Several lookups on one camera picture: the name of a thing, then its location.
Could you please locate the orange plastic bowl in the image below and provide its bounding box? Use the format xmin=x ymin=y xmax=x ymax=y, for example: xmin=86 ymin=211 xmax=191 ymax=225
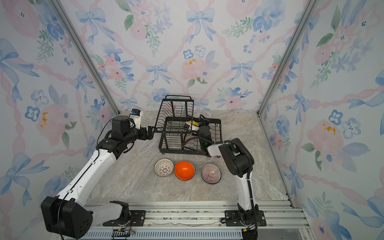
xmin=174 ymin=161 xmax=196 ymax=181

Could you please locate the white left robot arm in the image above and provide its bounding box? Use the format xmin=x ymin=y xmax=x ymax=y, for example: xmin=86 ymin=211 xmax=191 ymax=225
xmin=41 ymin=109 xmax=154 ymax=240

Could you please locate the black wire dish rack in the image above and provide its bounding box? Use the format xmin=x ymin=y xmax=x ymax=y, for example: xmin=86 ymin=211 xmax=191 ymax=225
xmin=155 ymin=95 xmax=223 ymax=157

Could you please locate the aluminium right corner post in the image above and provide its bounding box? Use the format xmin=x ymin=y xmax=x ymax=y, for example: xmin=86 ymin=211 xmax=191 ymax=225
xmin=257 ymin=0 xmax=319 ymax=117

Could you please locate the white brown lattice bowl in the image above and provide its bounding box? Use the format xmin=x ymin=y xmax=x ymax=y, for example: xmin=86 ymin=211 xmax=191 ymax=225
xmin=154 ymin=159 xmax=174 ymax=177

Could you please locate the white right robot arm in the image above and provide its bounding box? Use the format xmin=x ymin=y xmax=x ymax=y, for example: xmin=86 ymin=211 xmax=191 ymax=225
xmin=197 ymin=126 xmax=258 ymax=228

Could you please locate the pink ribbed glass bowl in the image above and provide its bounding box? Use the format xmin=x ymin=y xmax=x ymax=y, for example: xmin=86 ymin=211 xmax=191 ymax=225
xmin=201 ymin=163 xmax=222 ymax=185

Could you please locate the aluminium left corner post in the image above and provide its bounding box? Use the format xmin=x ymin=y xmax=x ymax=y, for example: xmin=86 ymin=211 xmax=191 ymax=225
xmin=48 ymin=1 xmax=120 ymax=115

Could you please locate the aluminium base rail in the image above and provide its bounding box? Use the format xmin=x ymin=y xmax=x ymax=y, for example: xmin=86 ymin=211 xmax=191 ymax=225
xmin=83 ymin=201 xmax=315 ymax=240

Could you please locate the yellow plastic bowl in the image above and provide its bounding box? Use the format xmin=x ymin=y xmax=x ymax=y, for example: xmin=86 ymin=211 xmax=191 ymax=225
xmin=186 ymin=121 xmax=200 ymax=131

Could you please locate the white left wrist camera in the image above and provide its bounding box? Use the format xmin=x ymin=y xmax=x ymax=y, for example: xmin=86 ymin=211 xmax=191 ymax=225
xmin=130 ymin=109 xmax=144 ymax=130

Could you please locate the aluminium corner post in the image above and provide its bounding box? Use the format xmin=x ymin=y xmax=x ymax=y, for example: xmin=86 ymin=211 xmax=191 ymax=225
xmin=48 ymin=1 xmax=120 ymax=115
xmin=257 ymin=0 xmax=319 ymax=117

